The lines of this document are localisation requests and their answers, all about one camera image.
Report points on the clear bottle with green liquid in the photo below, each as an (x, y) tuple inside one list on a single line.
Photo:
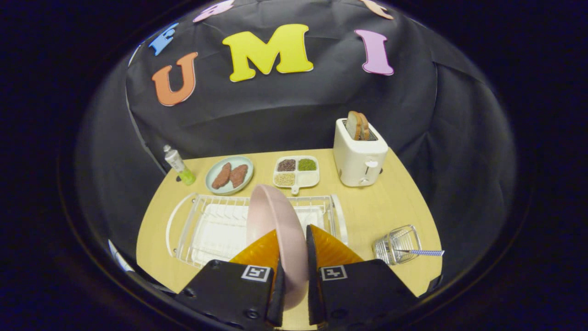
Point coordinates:
[(177, 163)]

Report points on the white toaster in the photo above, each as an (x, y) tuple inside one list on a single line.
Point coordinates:
[(356, 161)]

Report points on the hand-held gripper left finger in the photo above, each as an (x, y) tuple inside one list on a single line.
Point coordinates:
[(277, 303)]

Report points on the white divided grain tray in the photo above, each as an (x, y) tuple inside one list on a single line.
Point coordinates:
[(308, 178)]

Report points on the brown meat piece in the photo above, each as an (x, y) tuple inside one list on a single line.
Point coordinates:
[(238, 175), (221, 176)]

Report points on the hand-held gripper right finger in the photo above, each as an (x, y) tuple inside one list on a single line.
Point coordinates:
[(313, 294)]

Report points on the light green oval plate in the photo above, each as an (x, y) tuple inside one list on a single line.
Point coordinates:
[(243, 162)]

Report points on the brown bread slice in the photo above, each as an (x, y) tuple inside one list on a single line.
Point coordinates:
[(356, 125)]

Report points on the pink plate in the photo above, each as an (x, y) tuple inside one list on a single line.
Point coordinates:
[(275, 216)]

